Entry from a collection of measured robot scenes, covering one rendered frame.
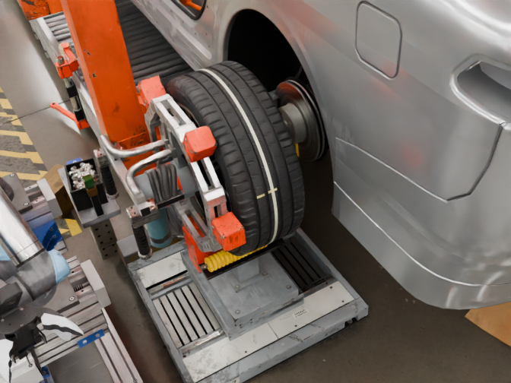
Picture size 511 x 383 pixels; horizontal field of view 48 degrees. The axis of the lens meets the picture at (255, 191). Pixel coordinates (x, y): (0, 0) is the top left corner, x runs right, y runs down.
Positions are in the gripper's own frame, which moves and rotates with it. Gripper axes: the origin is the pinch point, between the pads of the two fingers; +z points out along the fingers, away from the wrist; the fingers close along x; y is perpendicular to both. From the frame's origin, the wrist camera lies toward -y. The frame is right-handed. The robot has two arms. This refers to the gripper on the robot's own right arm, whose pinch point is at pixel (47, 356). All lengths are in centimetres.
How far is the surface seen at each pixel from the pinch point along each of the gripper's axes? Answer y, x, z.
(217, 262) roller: 60, -81, -42
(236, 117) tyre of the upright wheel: -1, -85, -37
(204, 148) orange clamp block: 2, -69, -34
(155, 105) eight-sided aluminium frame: 2, -76, -65
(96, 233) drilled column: 95, -78, -125
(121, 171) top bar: 18, -58, -62
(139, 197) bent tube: 16, -53, -45
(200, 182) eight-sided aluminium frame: 14, -69, -35
